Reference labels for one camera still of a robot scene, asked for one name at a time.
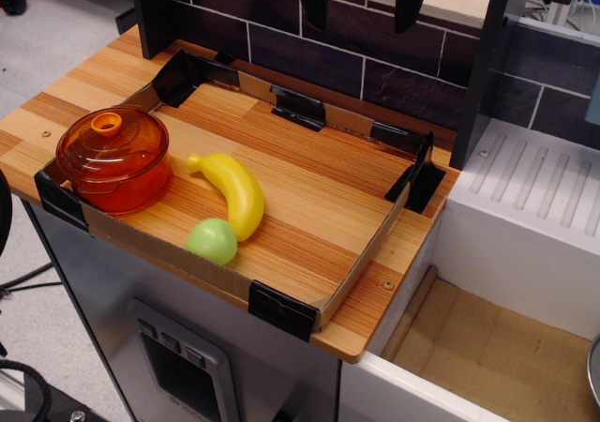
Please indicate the orange transparent plastic pot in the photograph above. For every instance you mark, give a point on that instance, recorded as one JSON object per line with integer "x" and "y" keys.
{"x": 129, "y": 195}

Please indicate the black caster wheel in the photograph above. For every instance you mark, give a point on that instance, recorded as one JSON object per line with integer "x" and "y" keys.
{"x": 13, "y": 7}

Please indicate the green plastic apple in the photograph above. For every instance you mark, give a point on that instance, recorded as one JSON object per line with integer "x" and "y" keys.
{"x": 213, "y": 239}

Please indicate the white toy sink unit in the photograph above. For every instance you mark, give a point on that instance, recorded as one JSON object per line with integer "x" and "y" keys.
{"x": 495, "y": 319}

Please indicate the metal bowl rim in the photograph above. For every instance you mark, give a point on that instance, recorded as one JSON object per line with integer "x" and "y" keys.
{"x": 593, "y": 368}

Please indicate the cardboard fence with black tape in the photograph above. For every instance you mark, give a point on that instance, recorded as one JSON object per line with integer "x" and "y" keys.
{"x": 349, "y": 200}

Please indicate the grey toy dishwasher front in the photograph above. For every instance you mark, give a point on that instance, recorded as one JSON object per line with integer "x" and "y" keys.
{"x": 174, "y": 351}

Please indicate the black shelf post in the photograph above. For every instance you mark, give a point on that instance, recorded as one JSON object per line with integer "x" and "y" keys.
{"x": 472, "y": 123}

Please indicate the orange transparent pot lid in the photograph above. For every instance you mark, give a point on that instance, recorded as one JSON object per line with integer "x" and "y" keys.
{"x": 112, "y": 145}

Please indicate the yellow plastic banana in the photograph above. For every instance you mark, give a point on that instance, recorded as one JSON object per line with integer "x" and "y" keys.
{"x": 240, "y": 188}

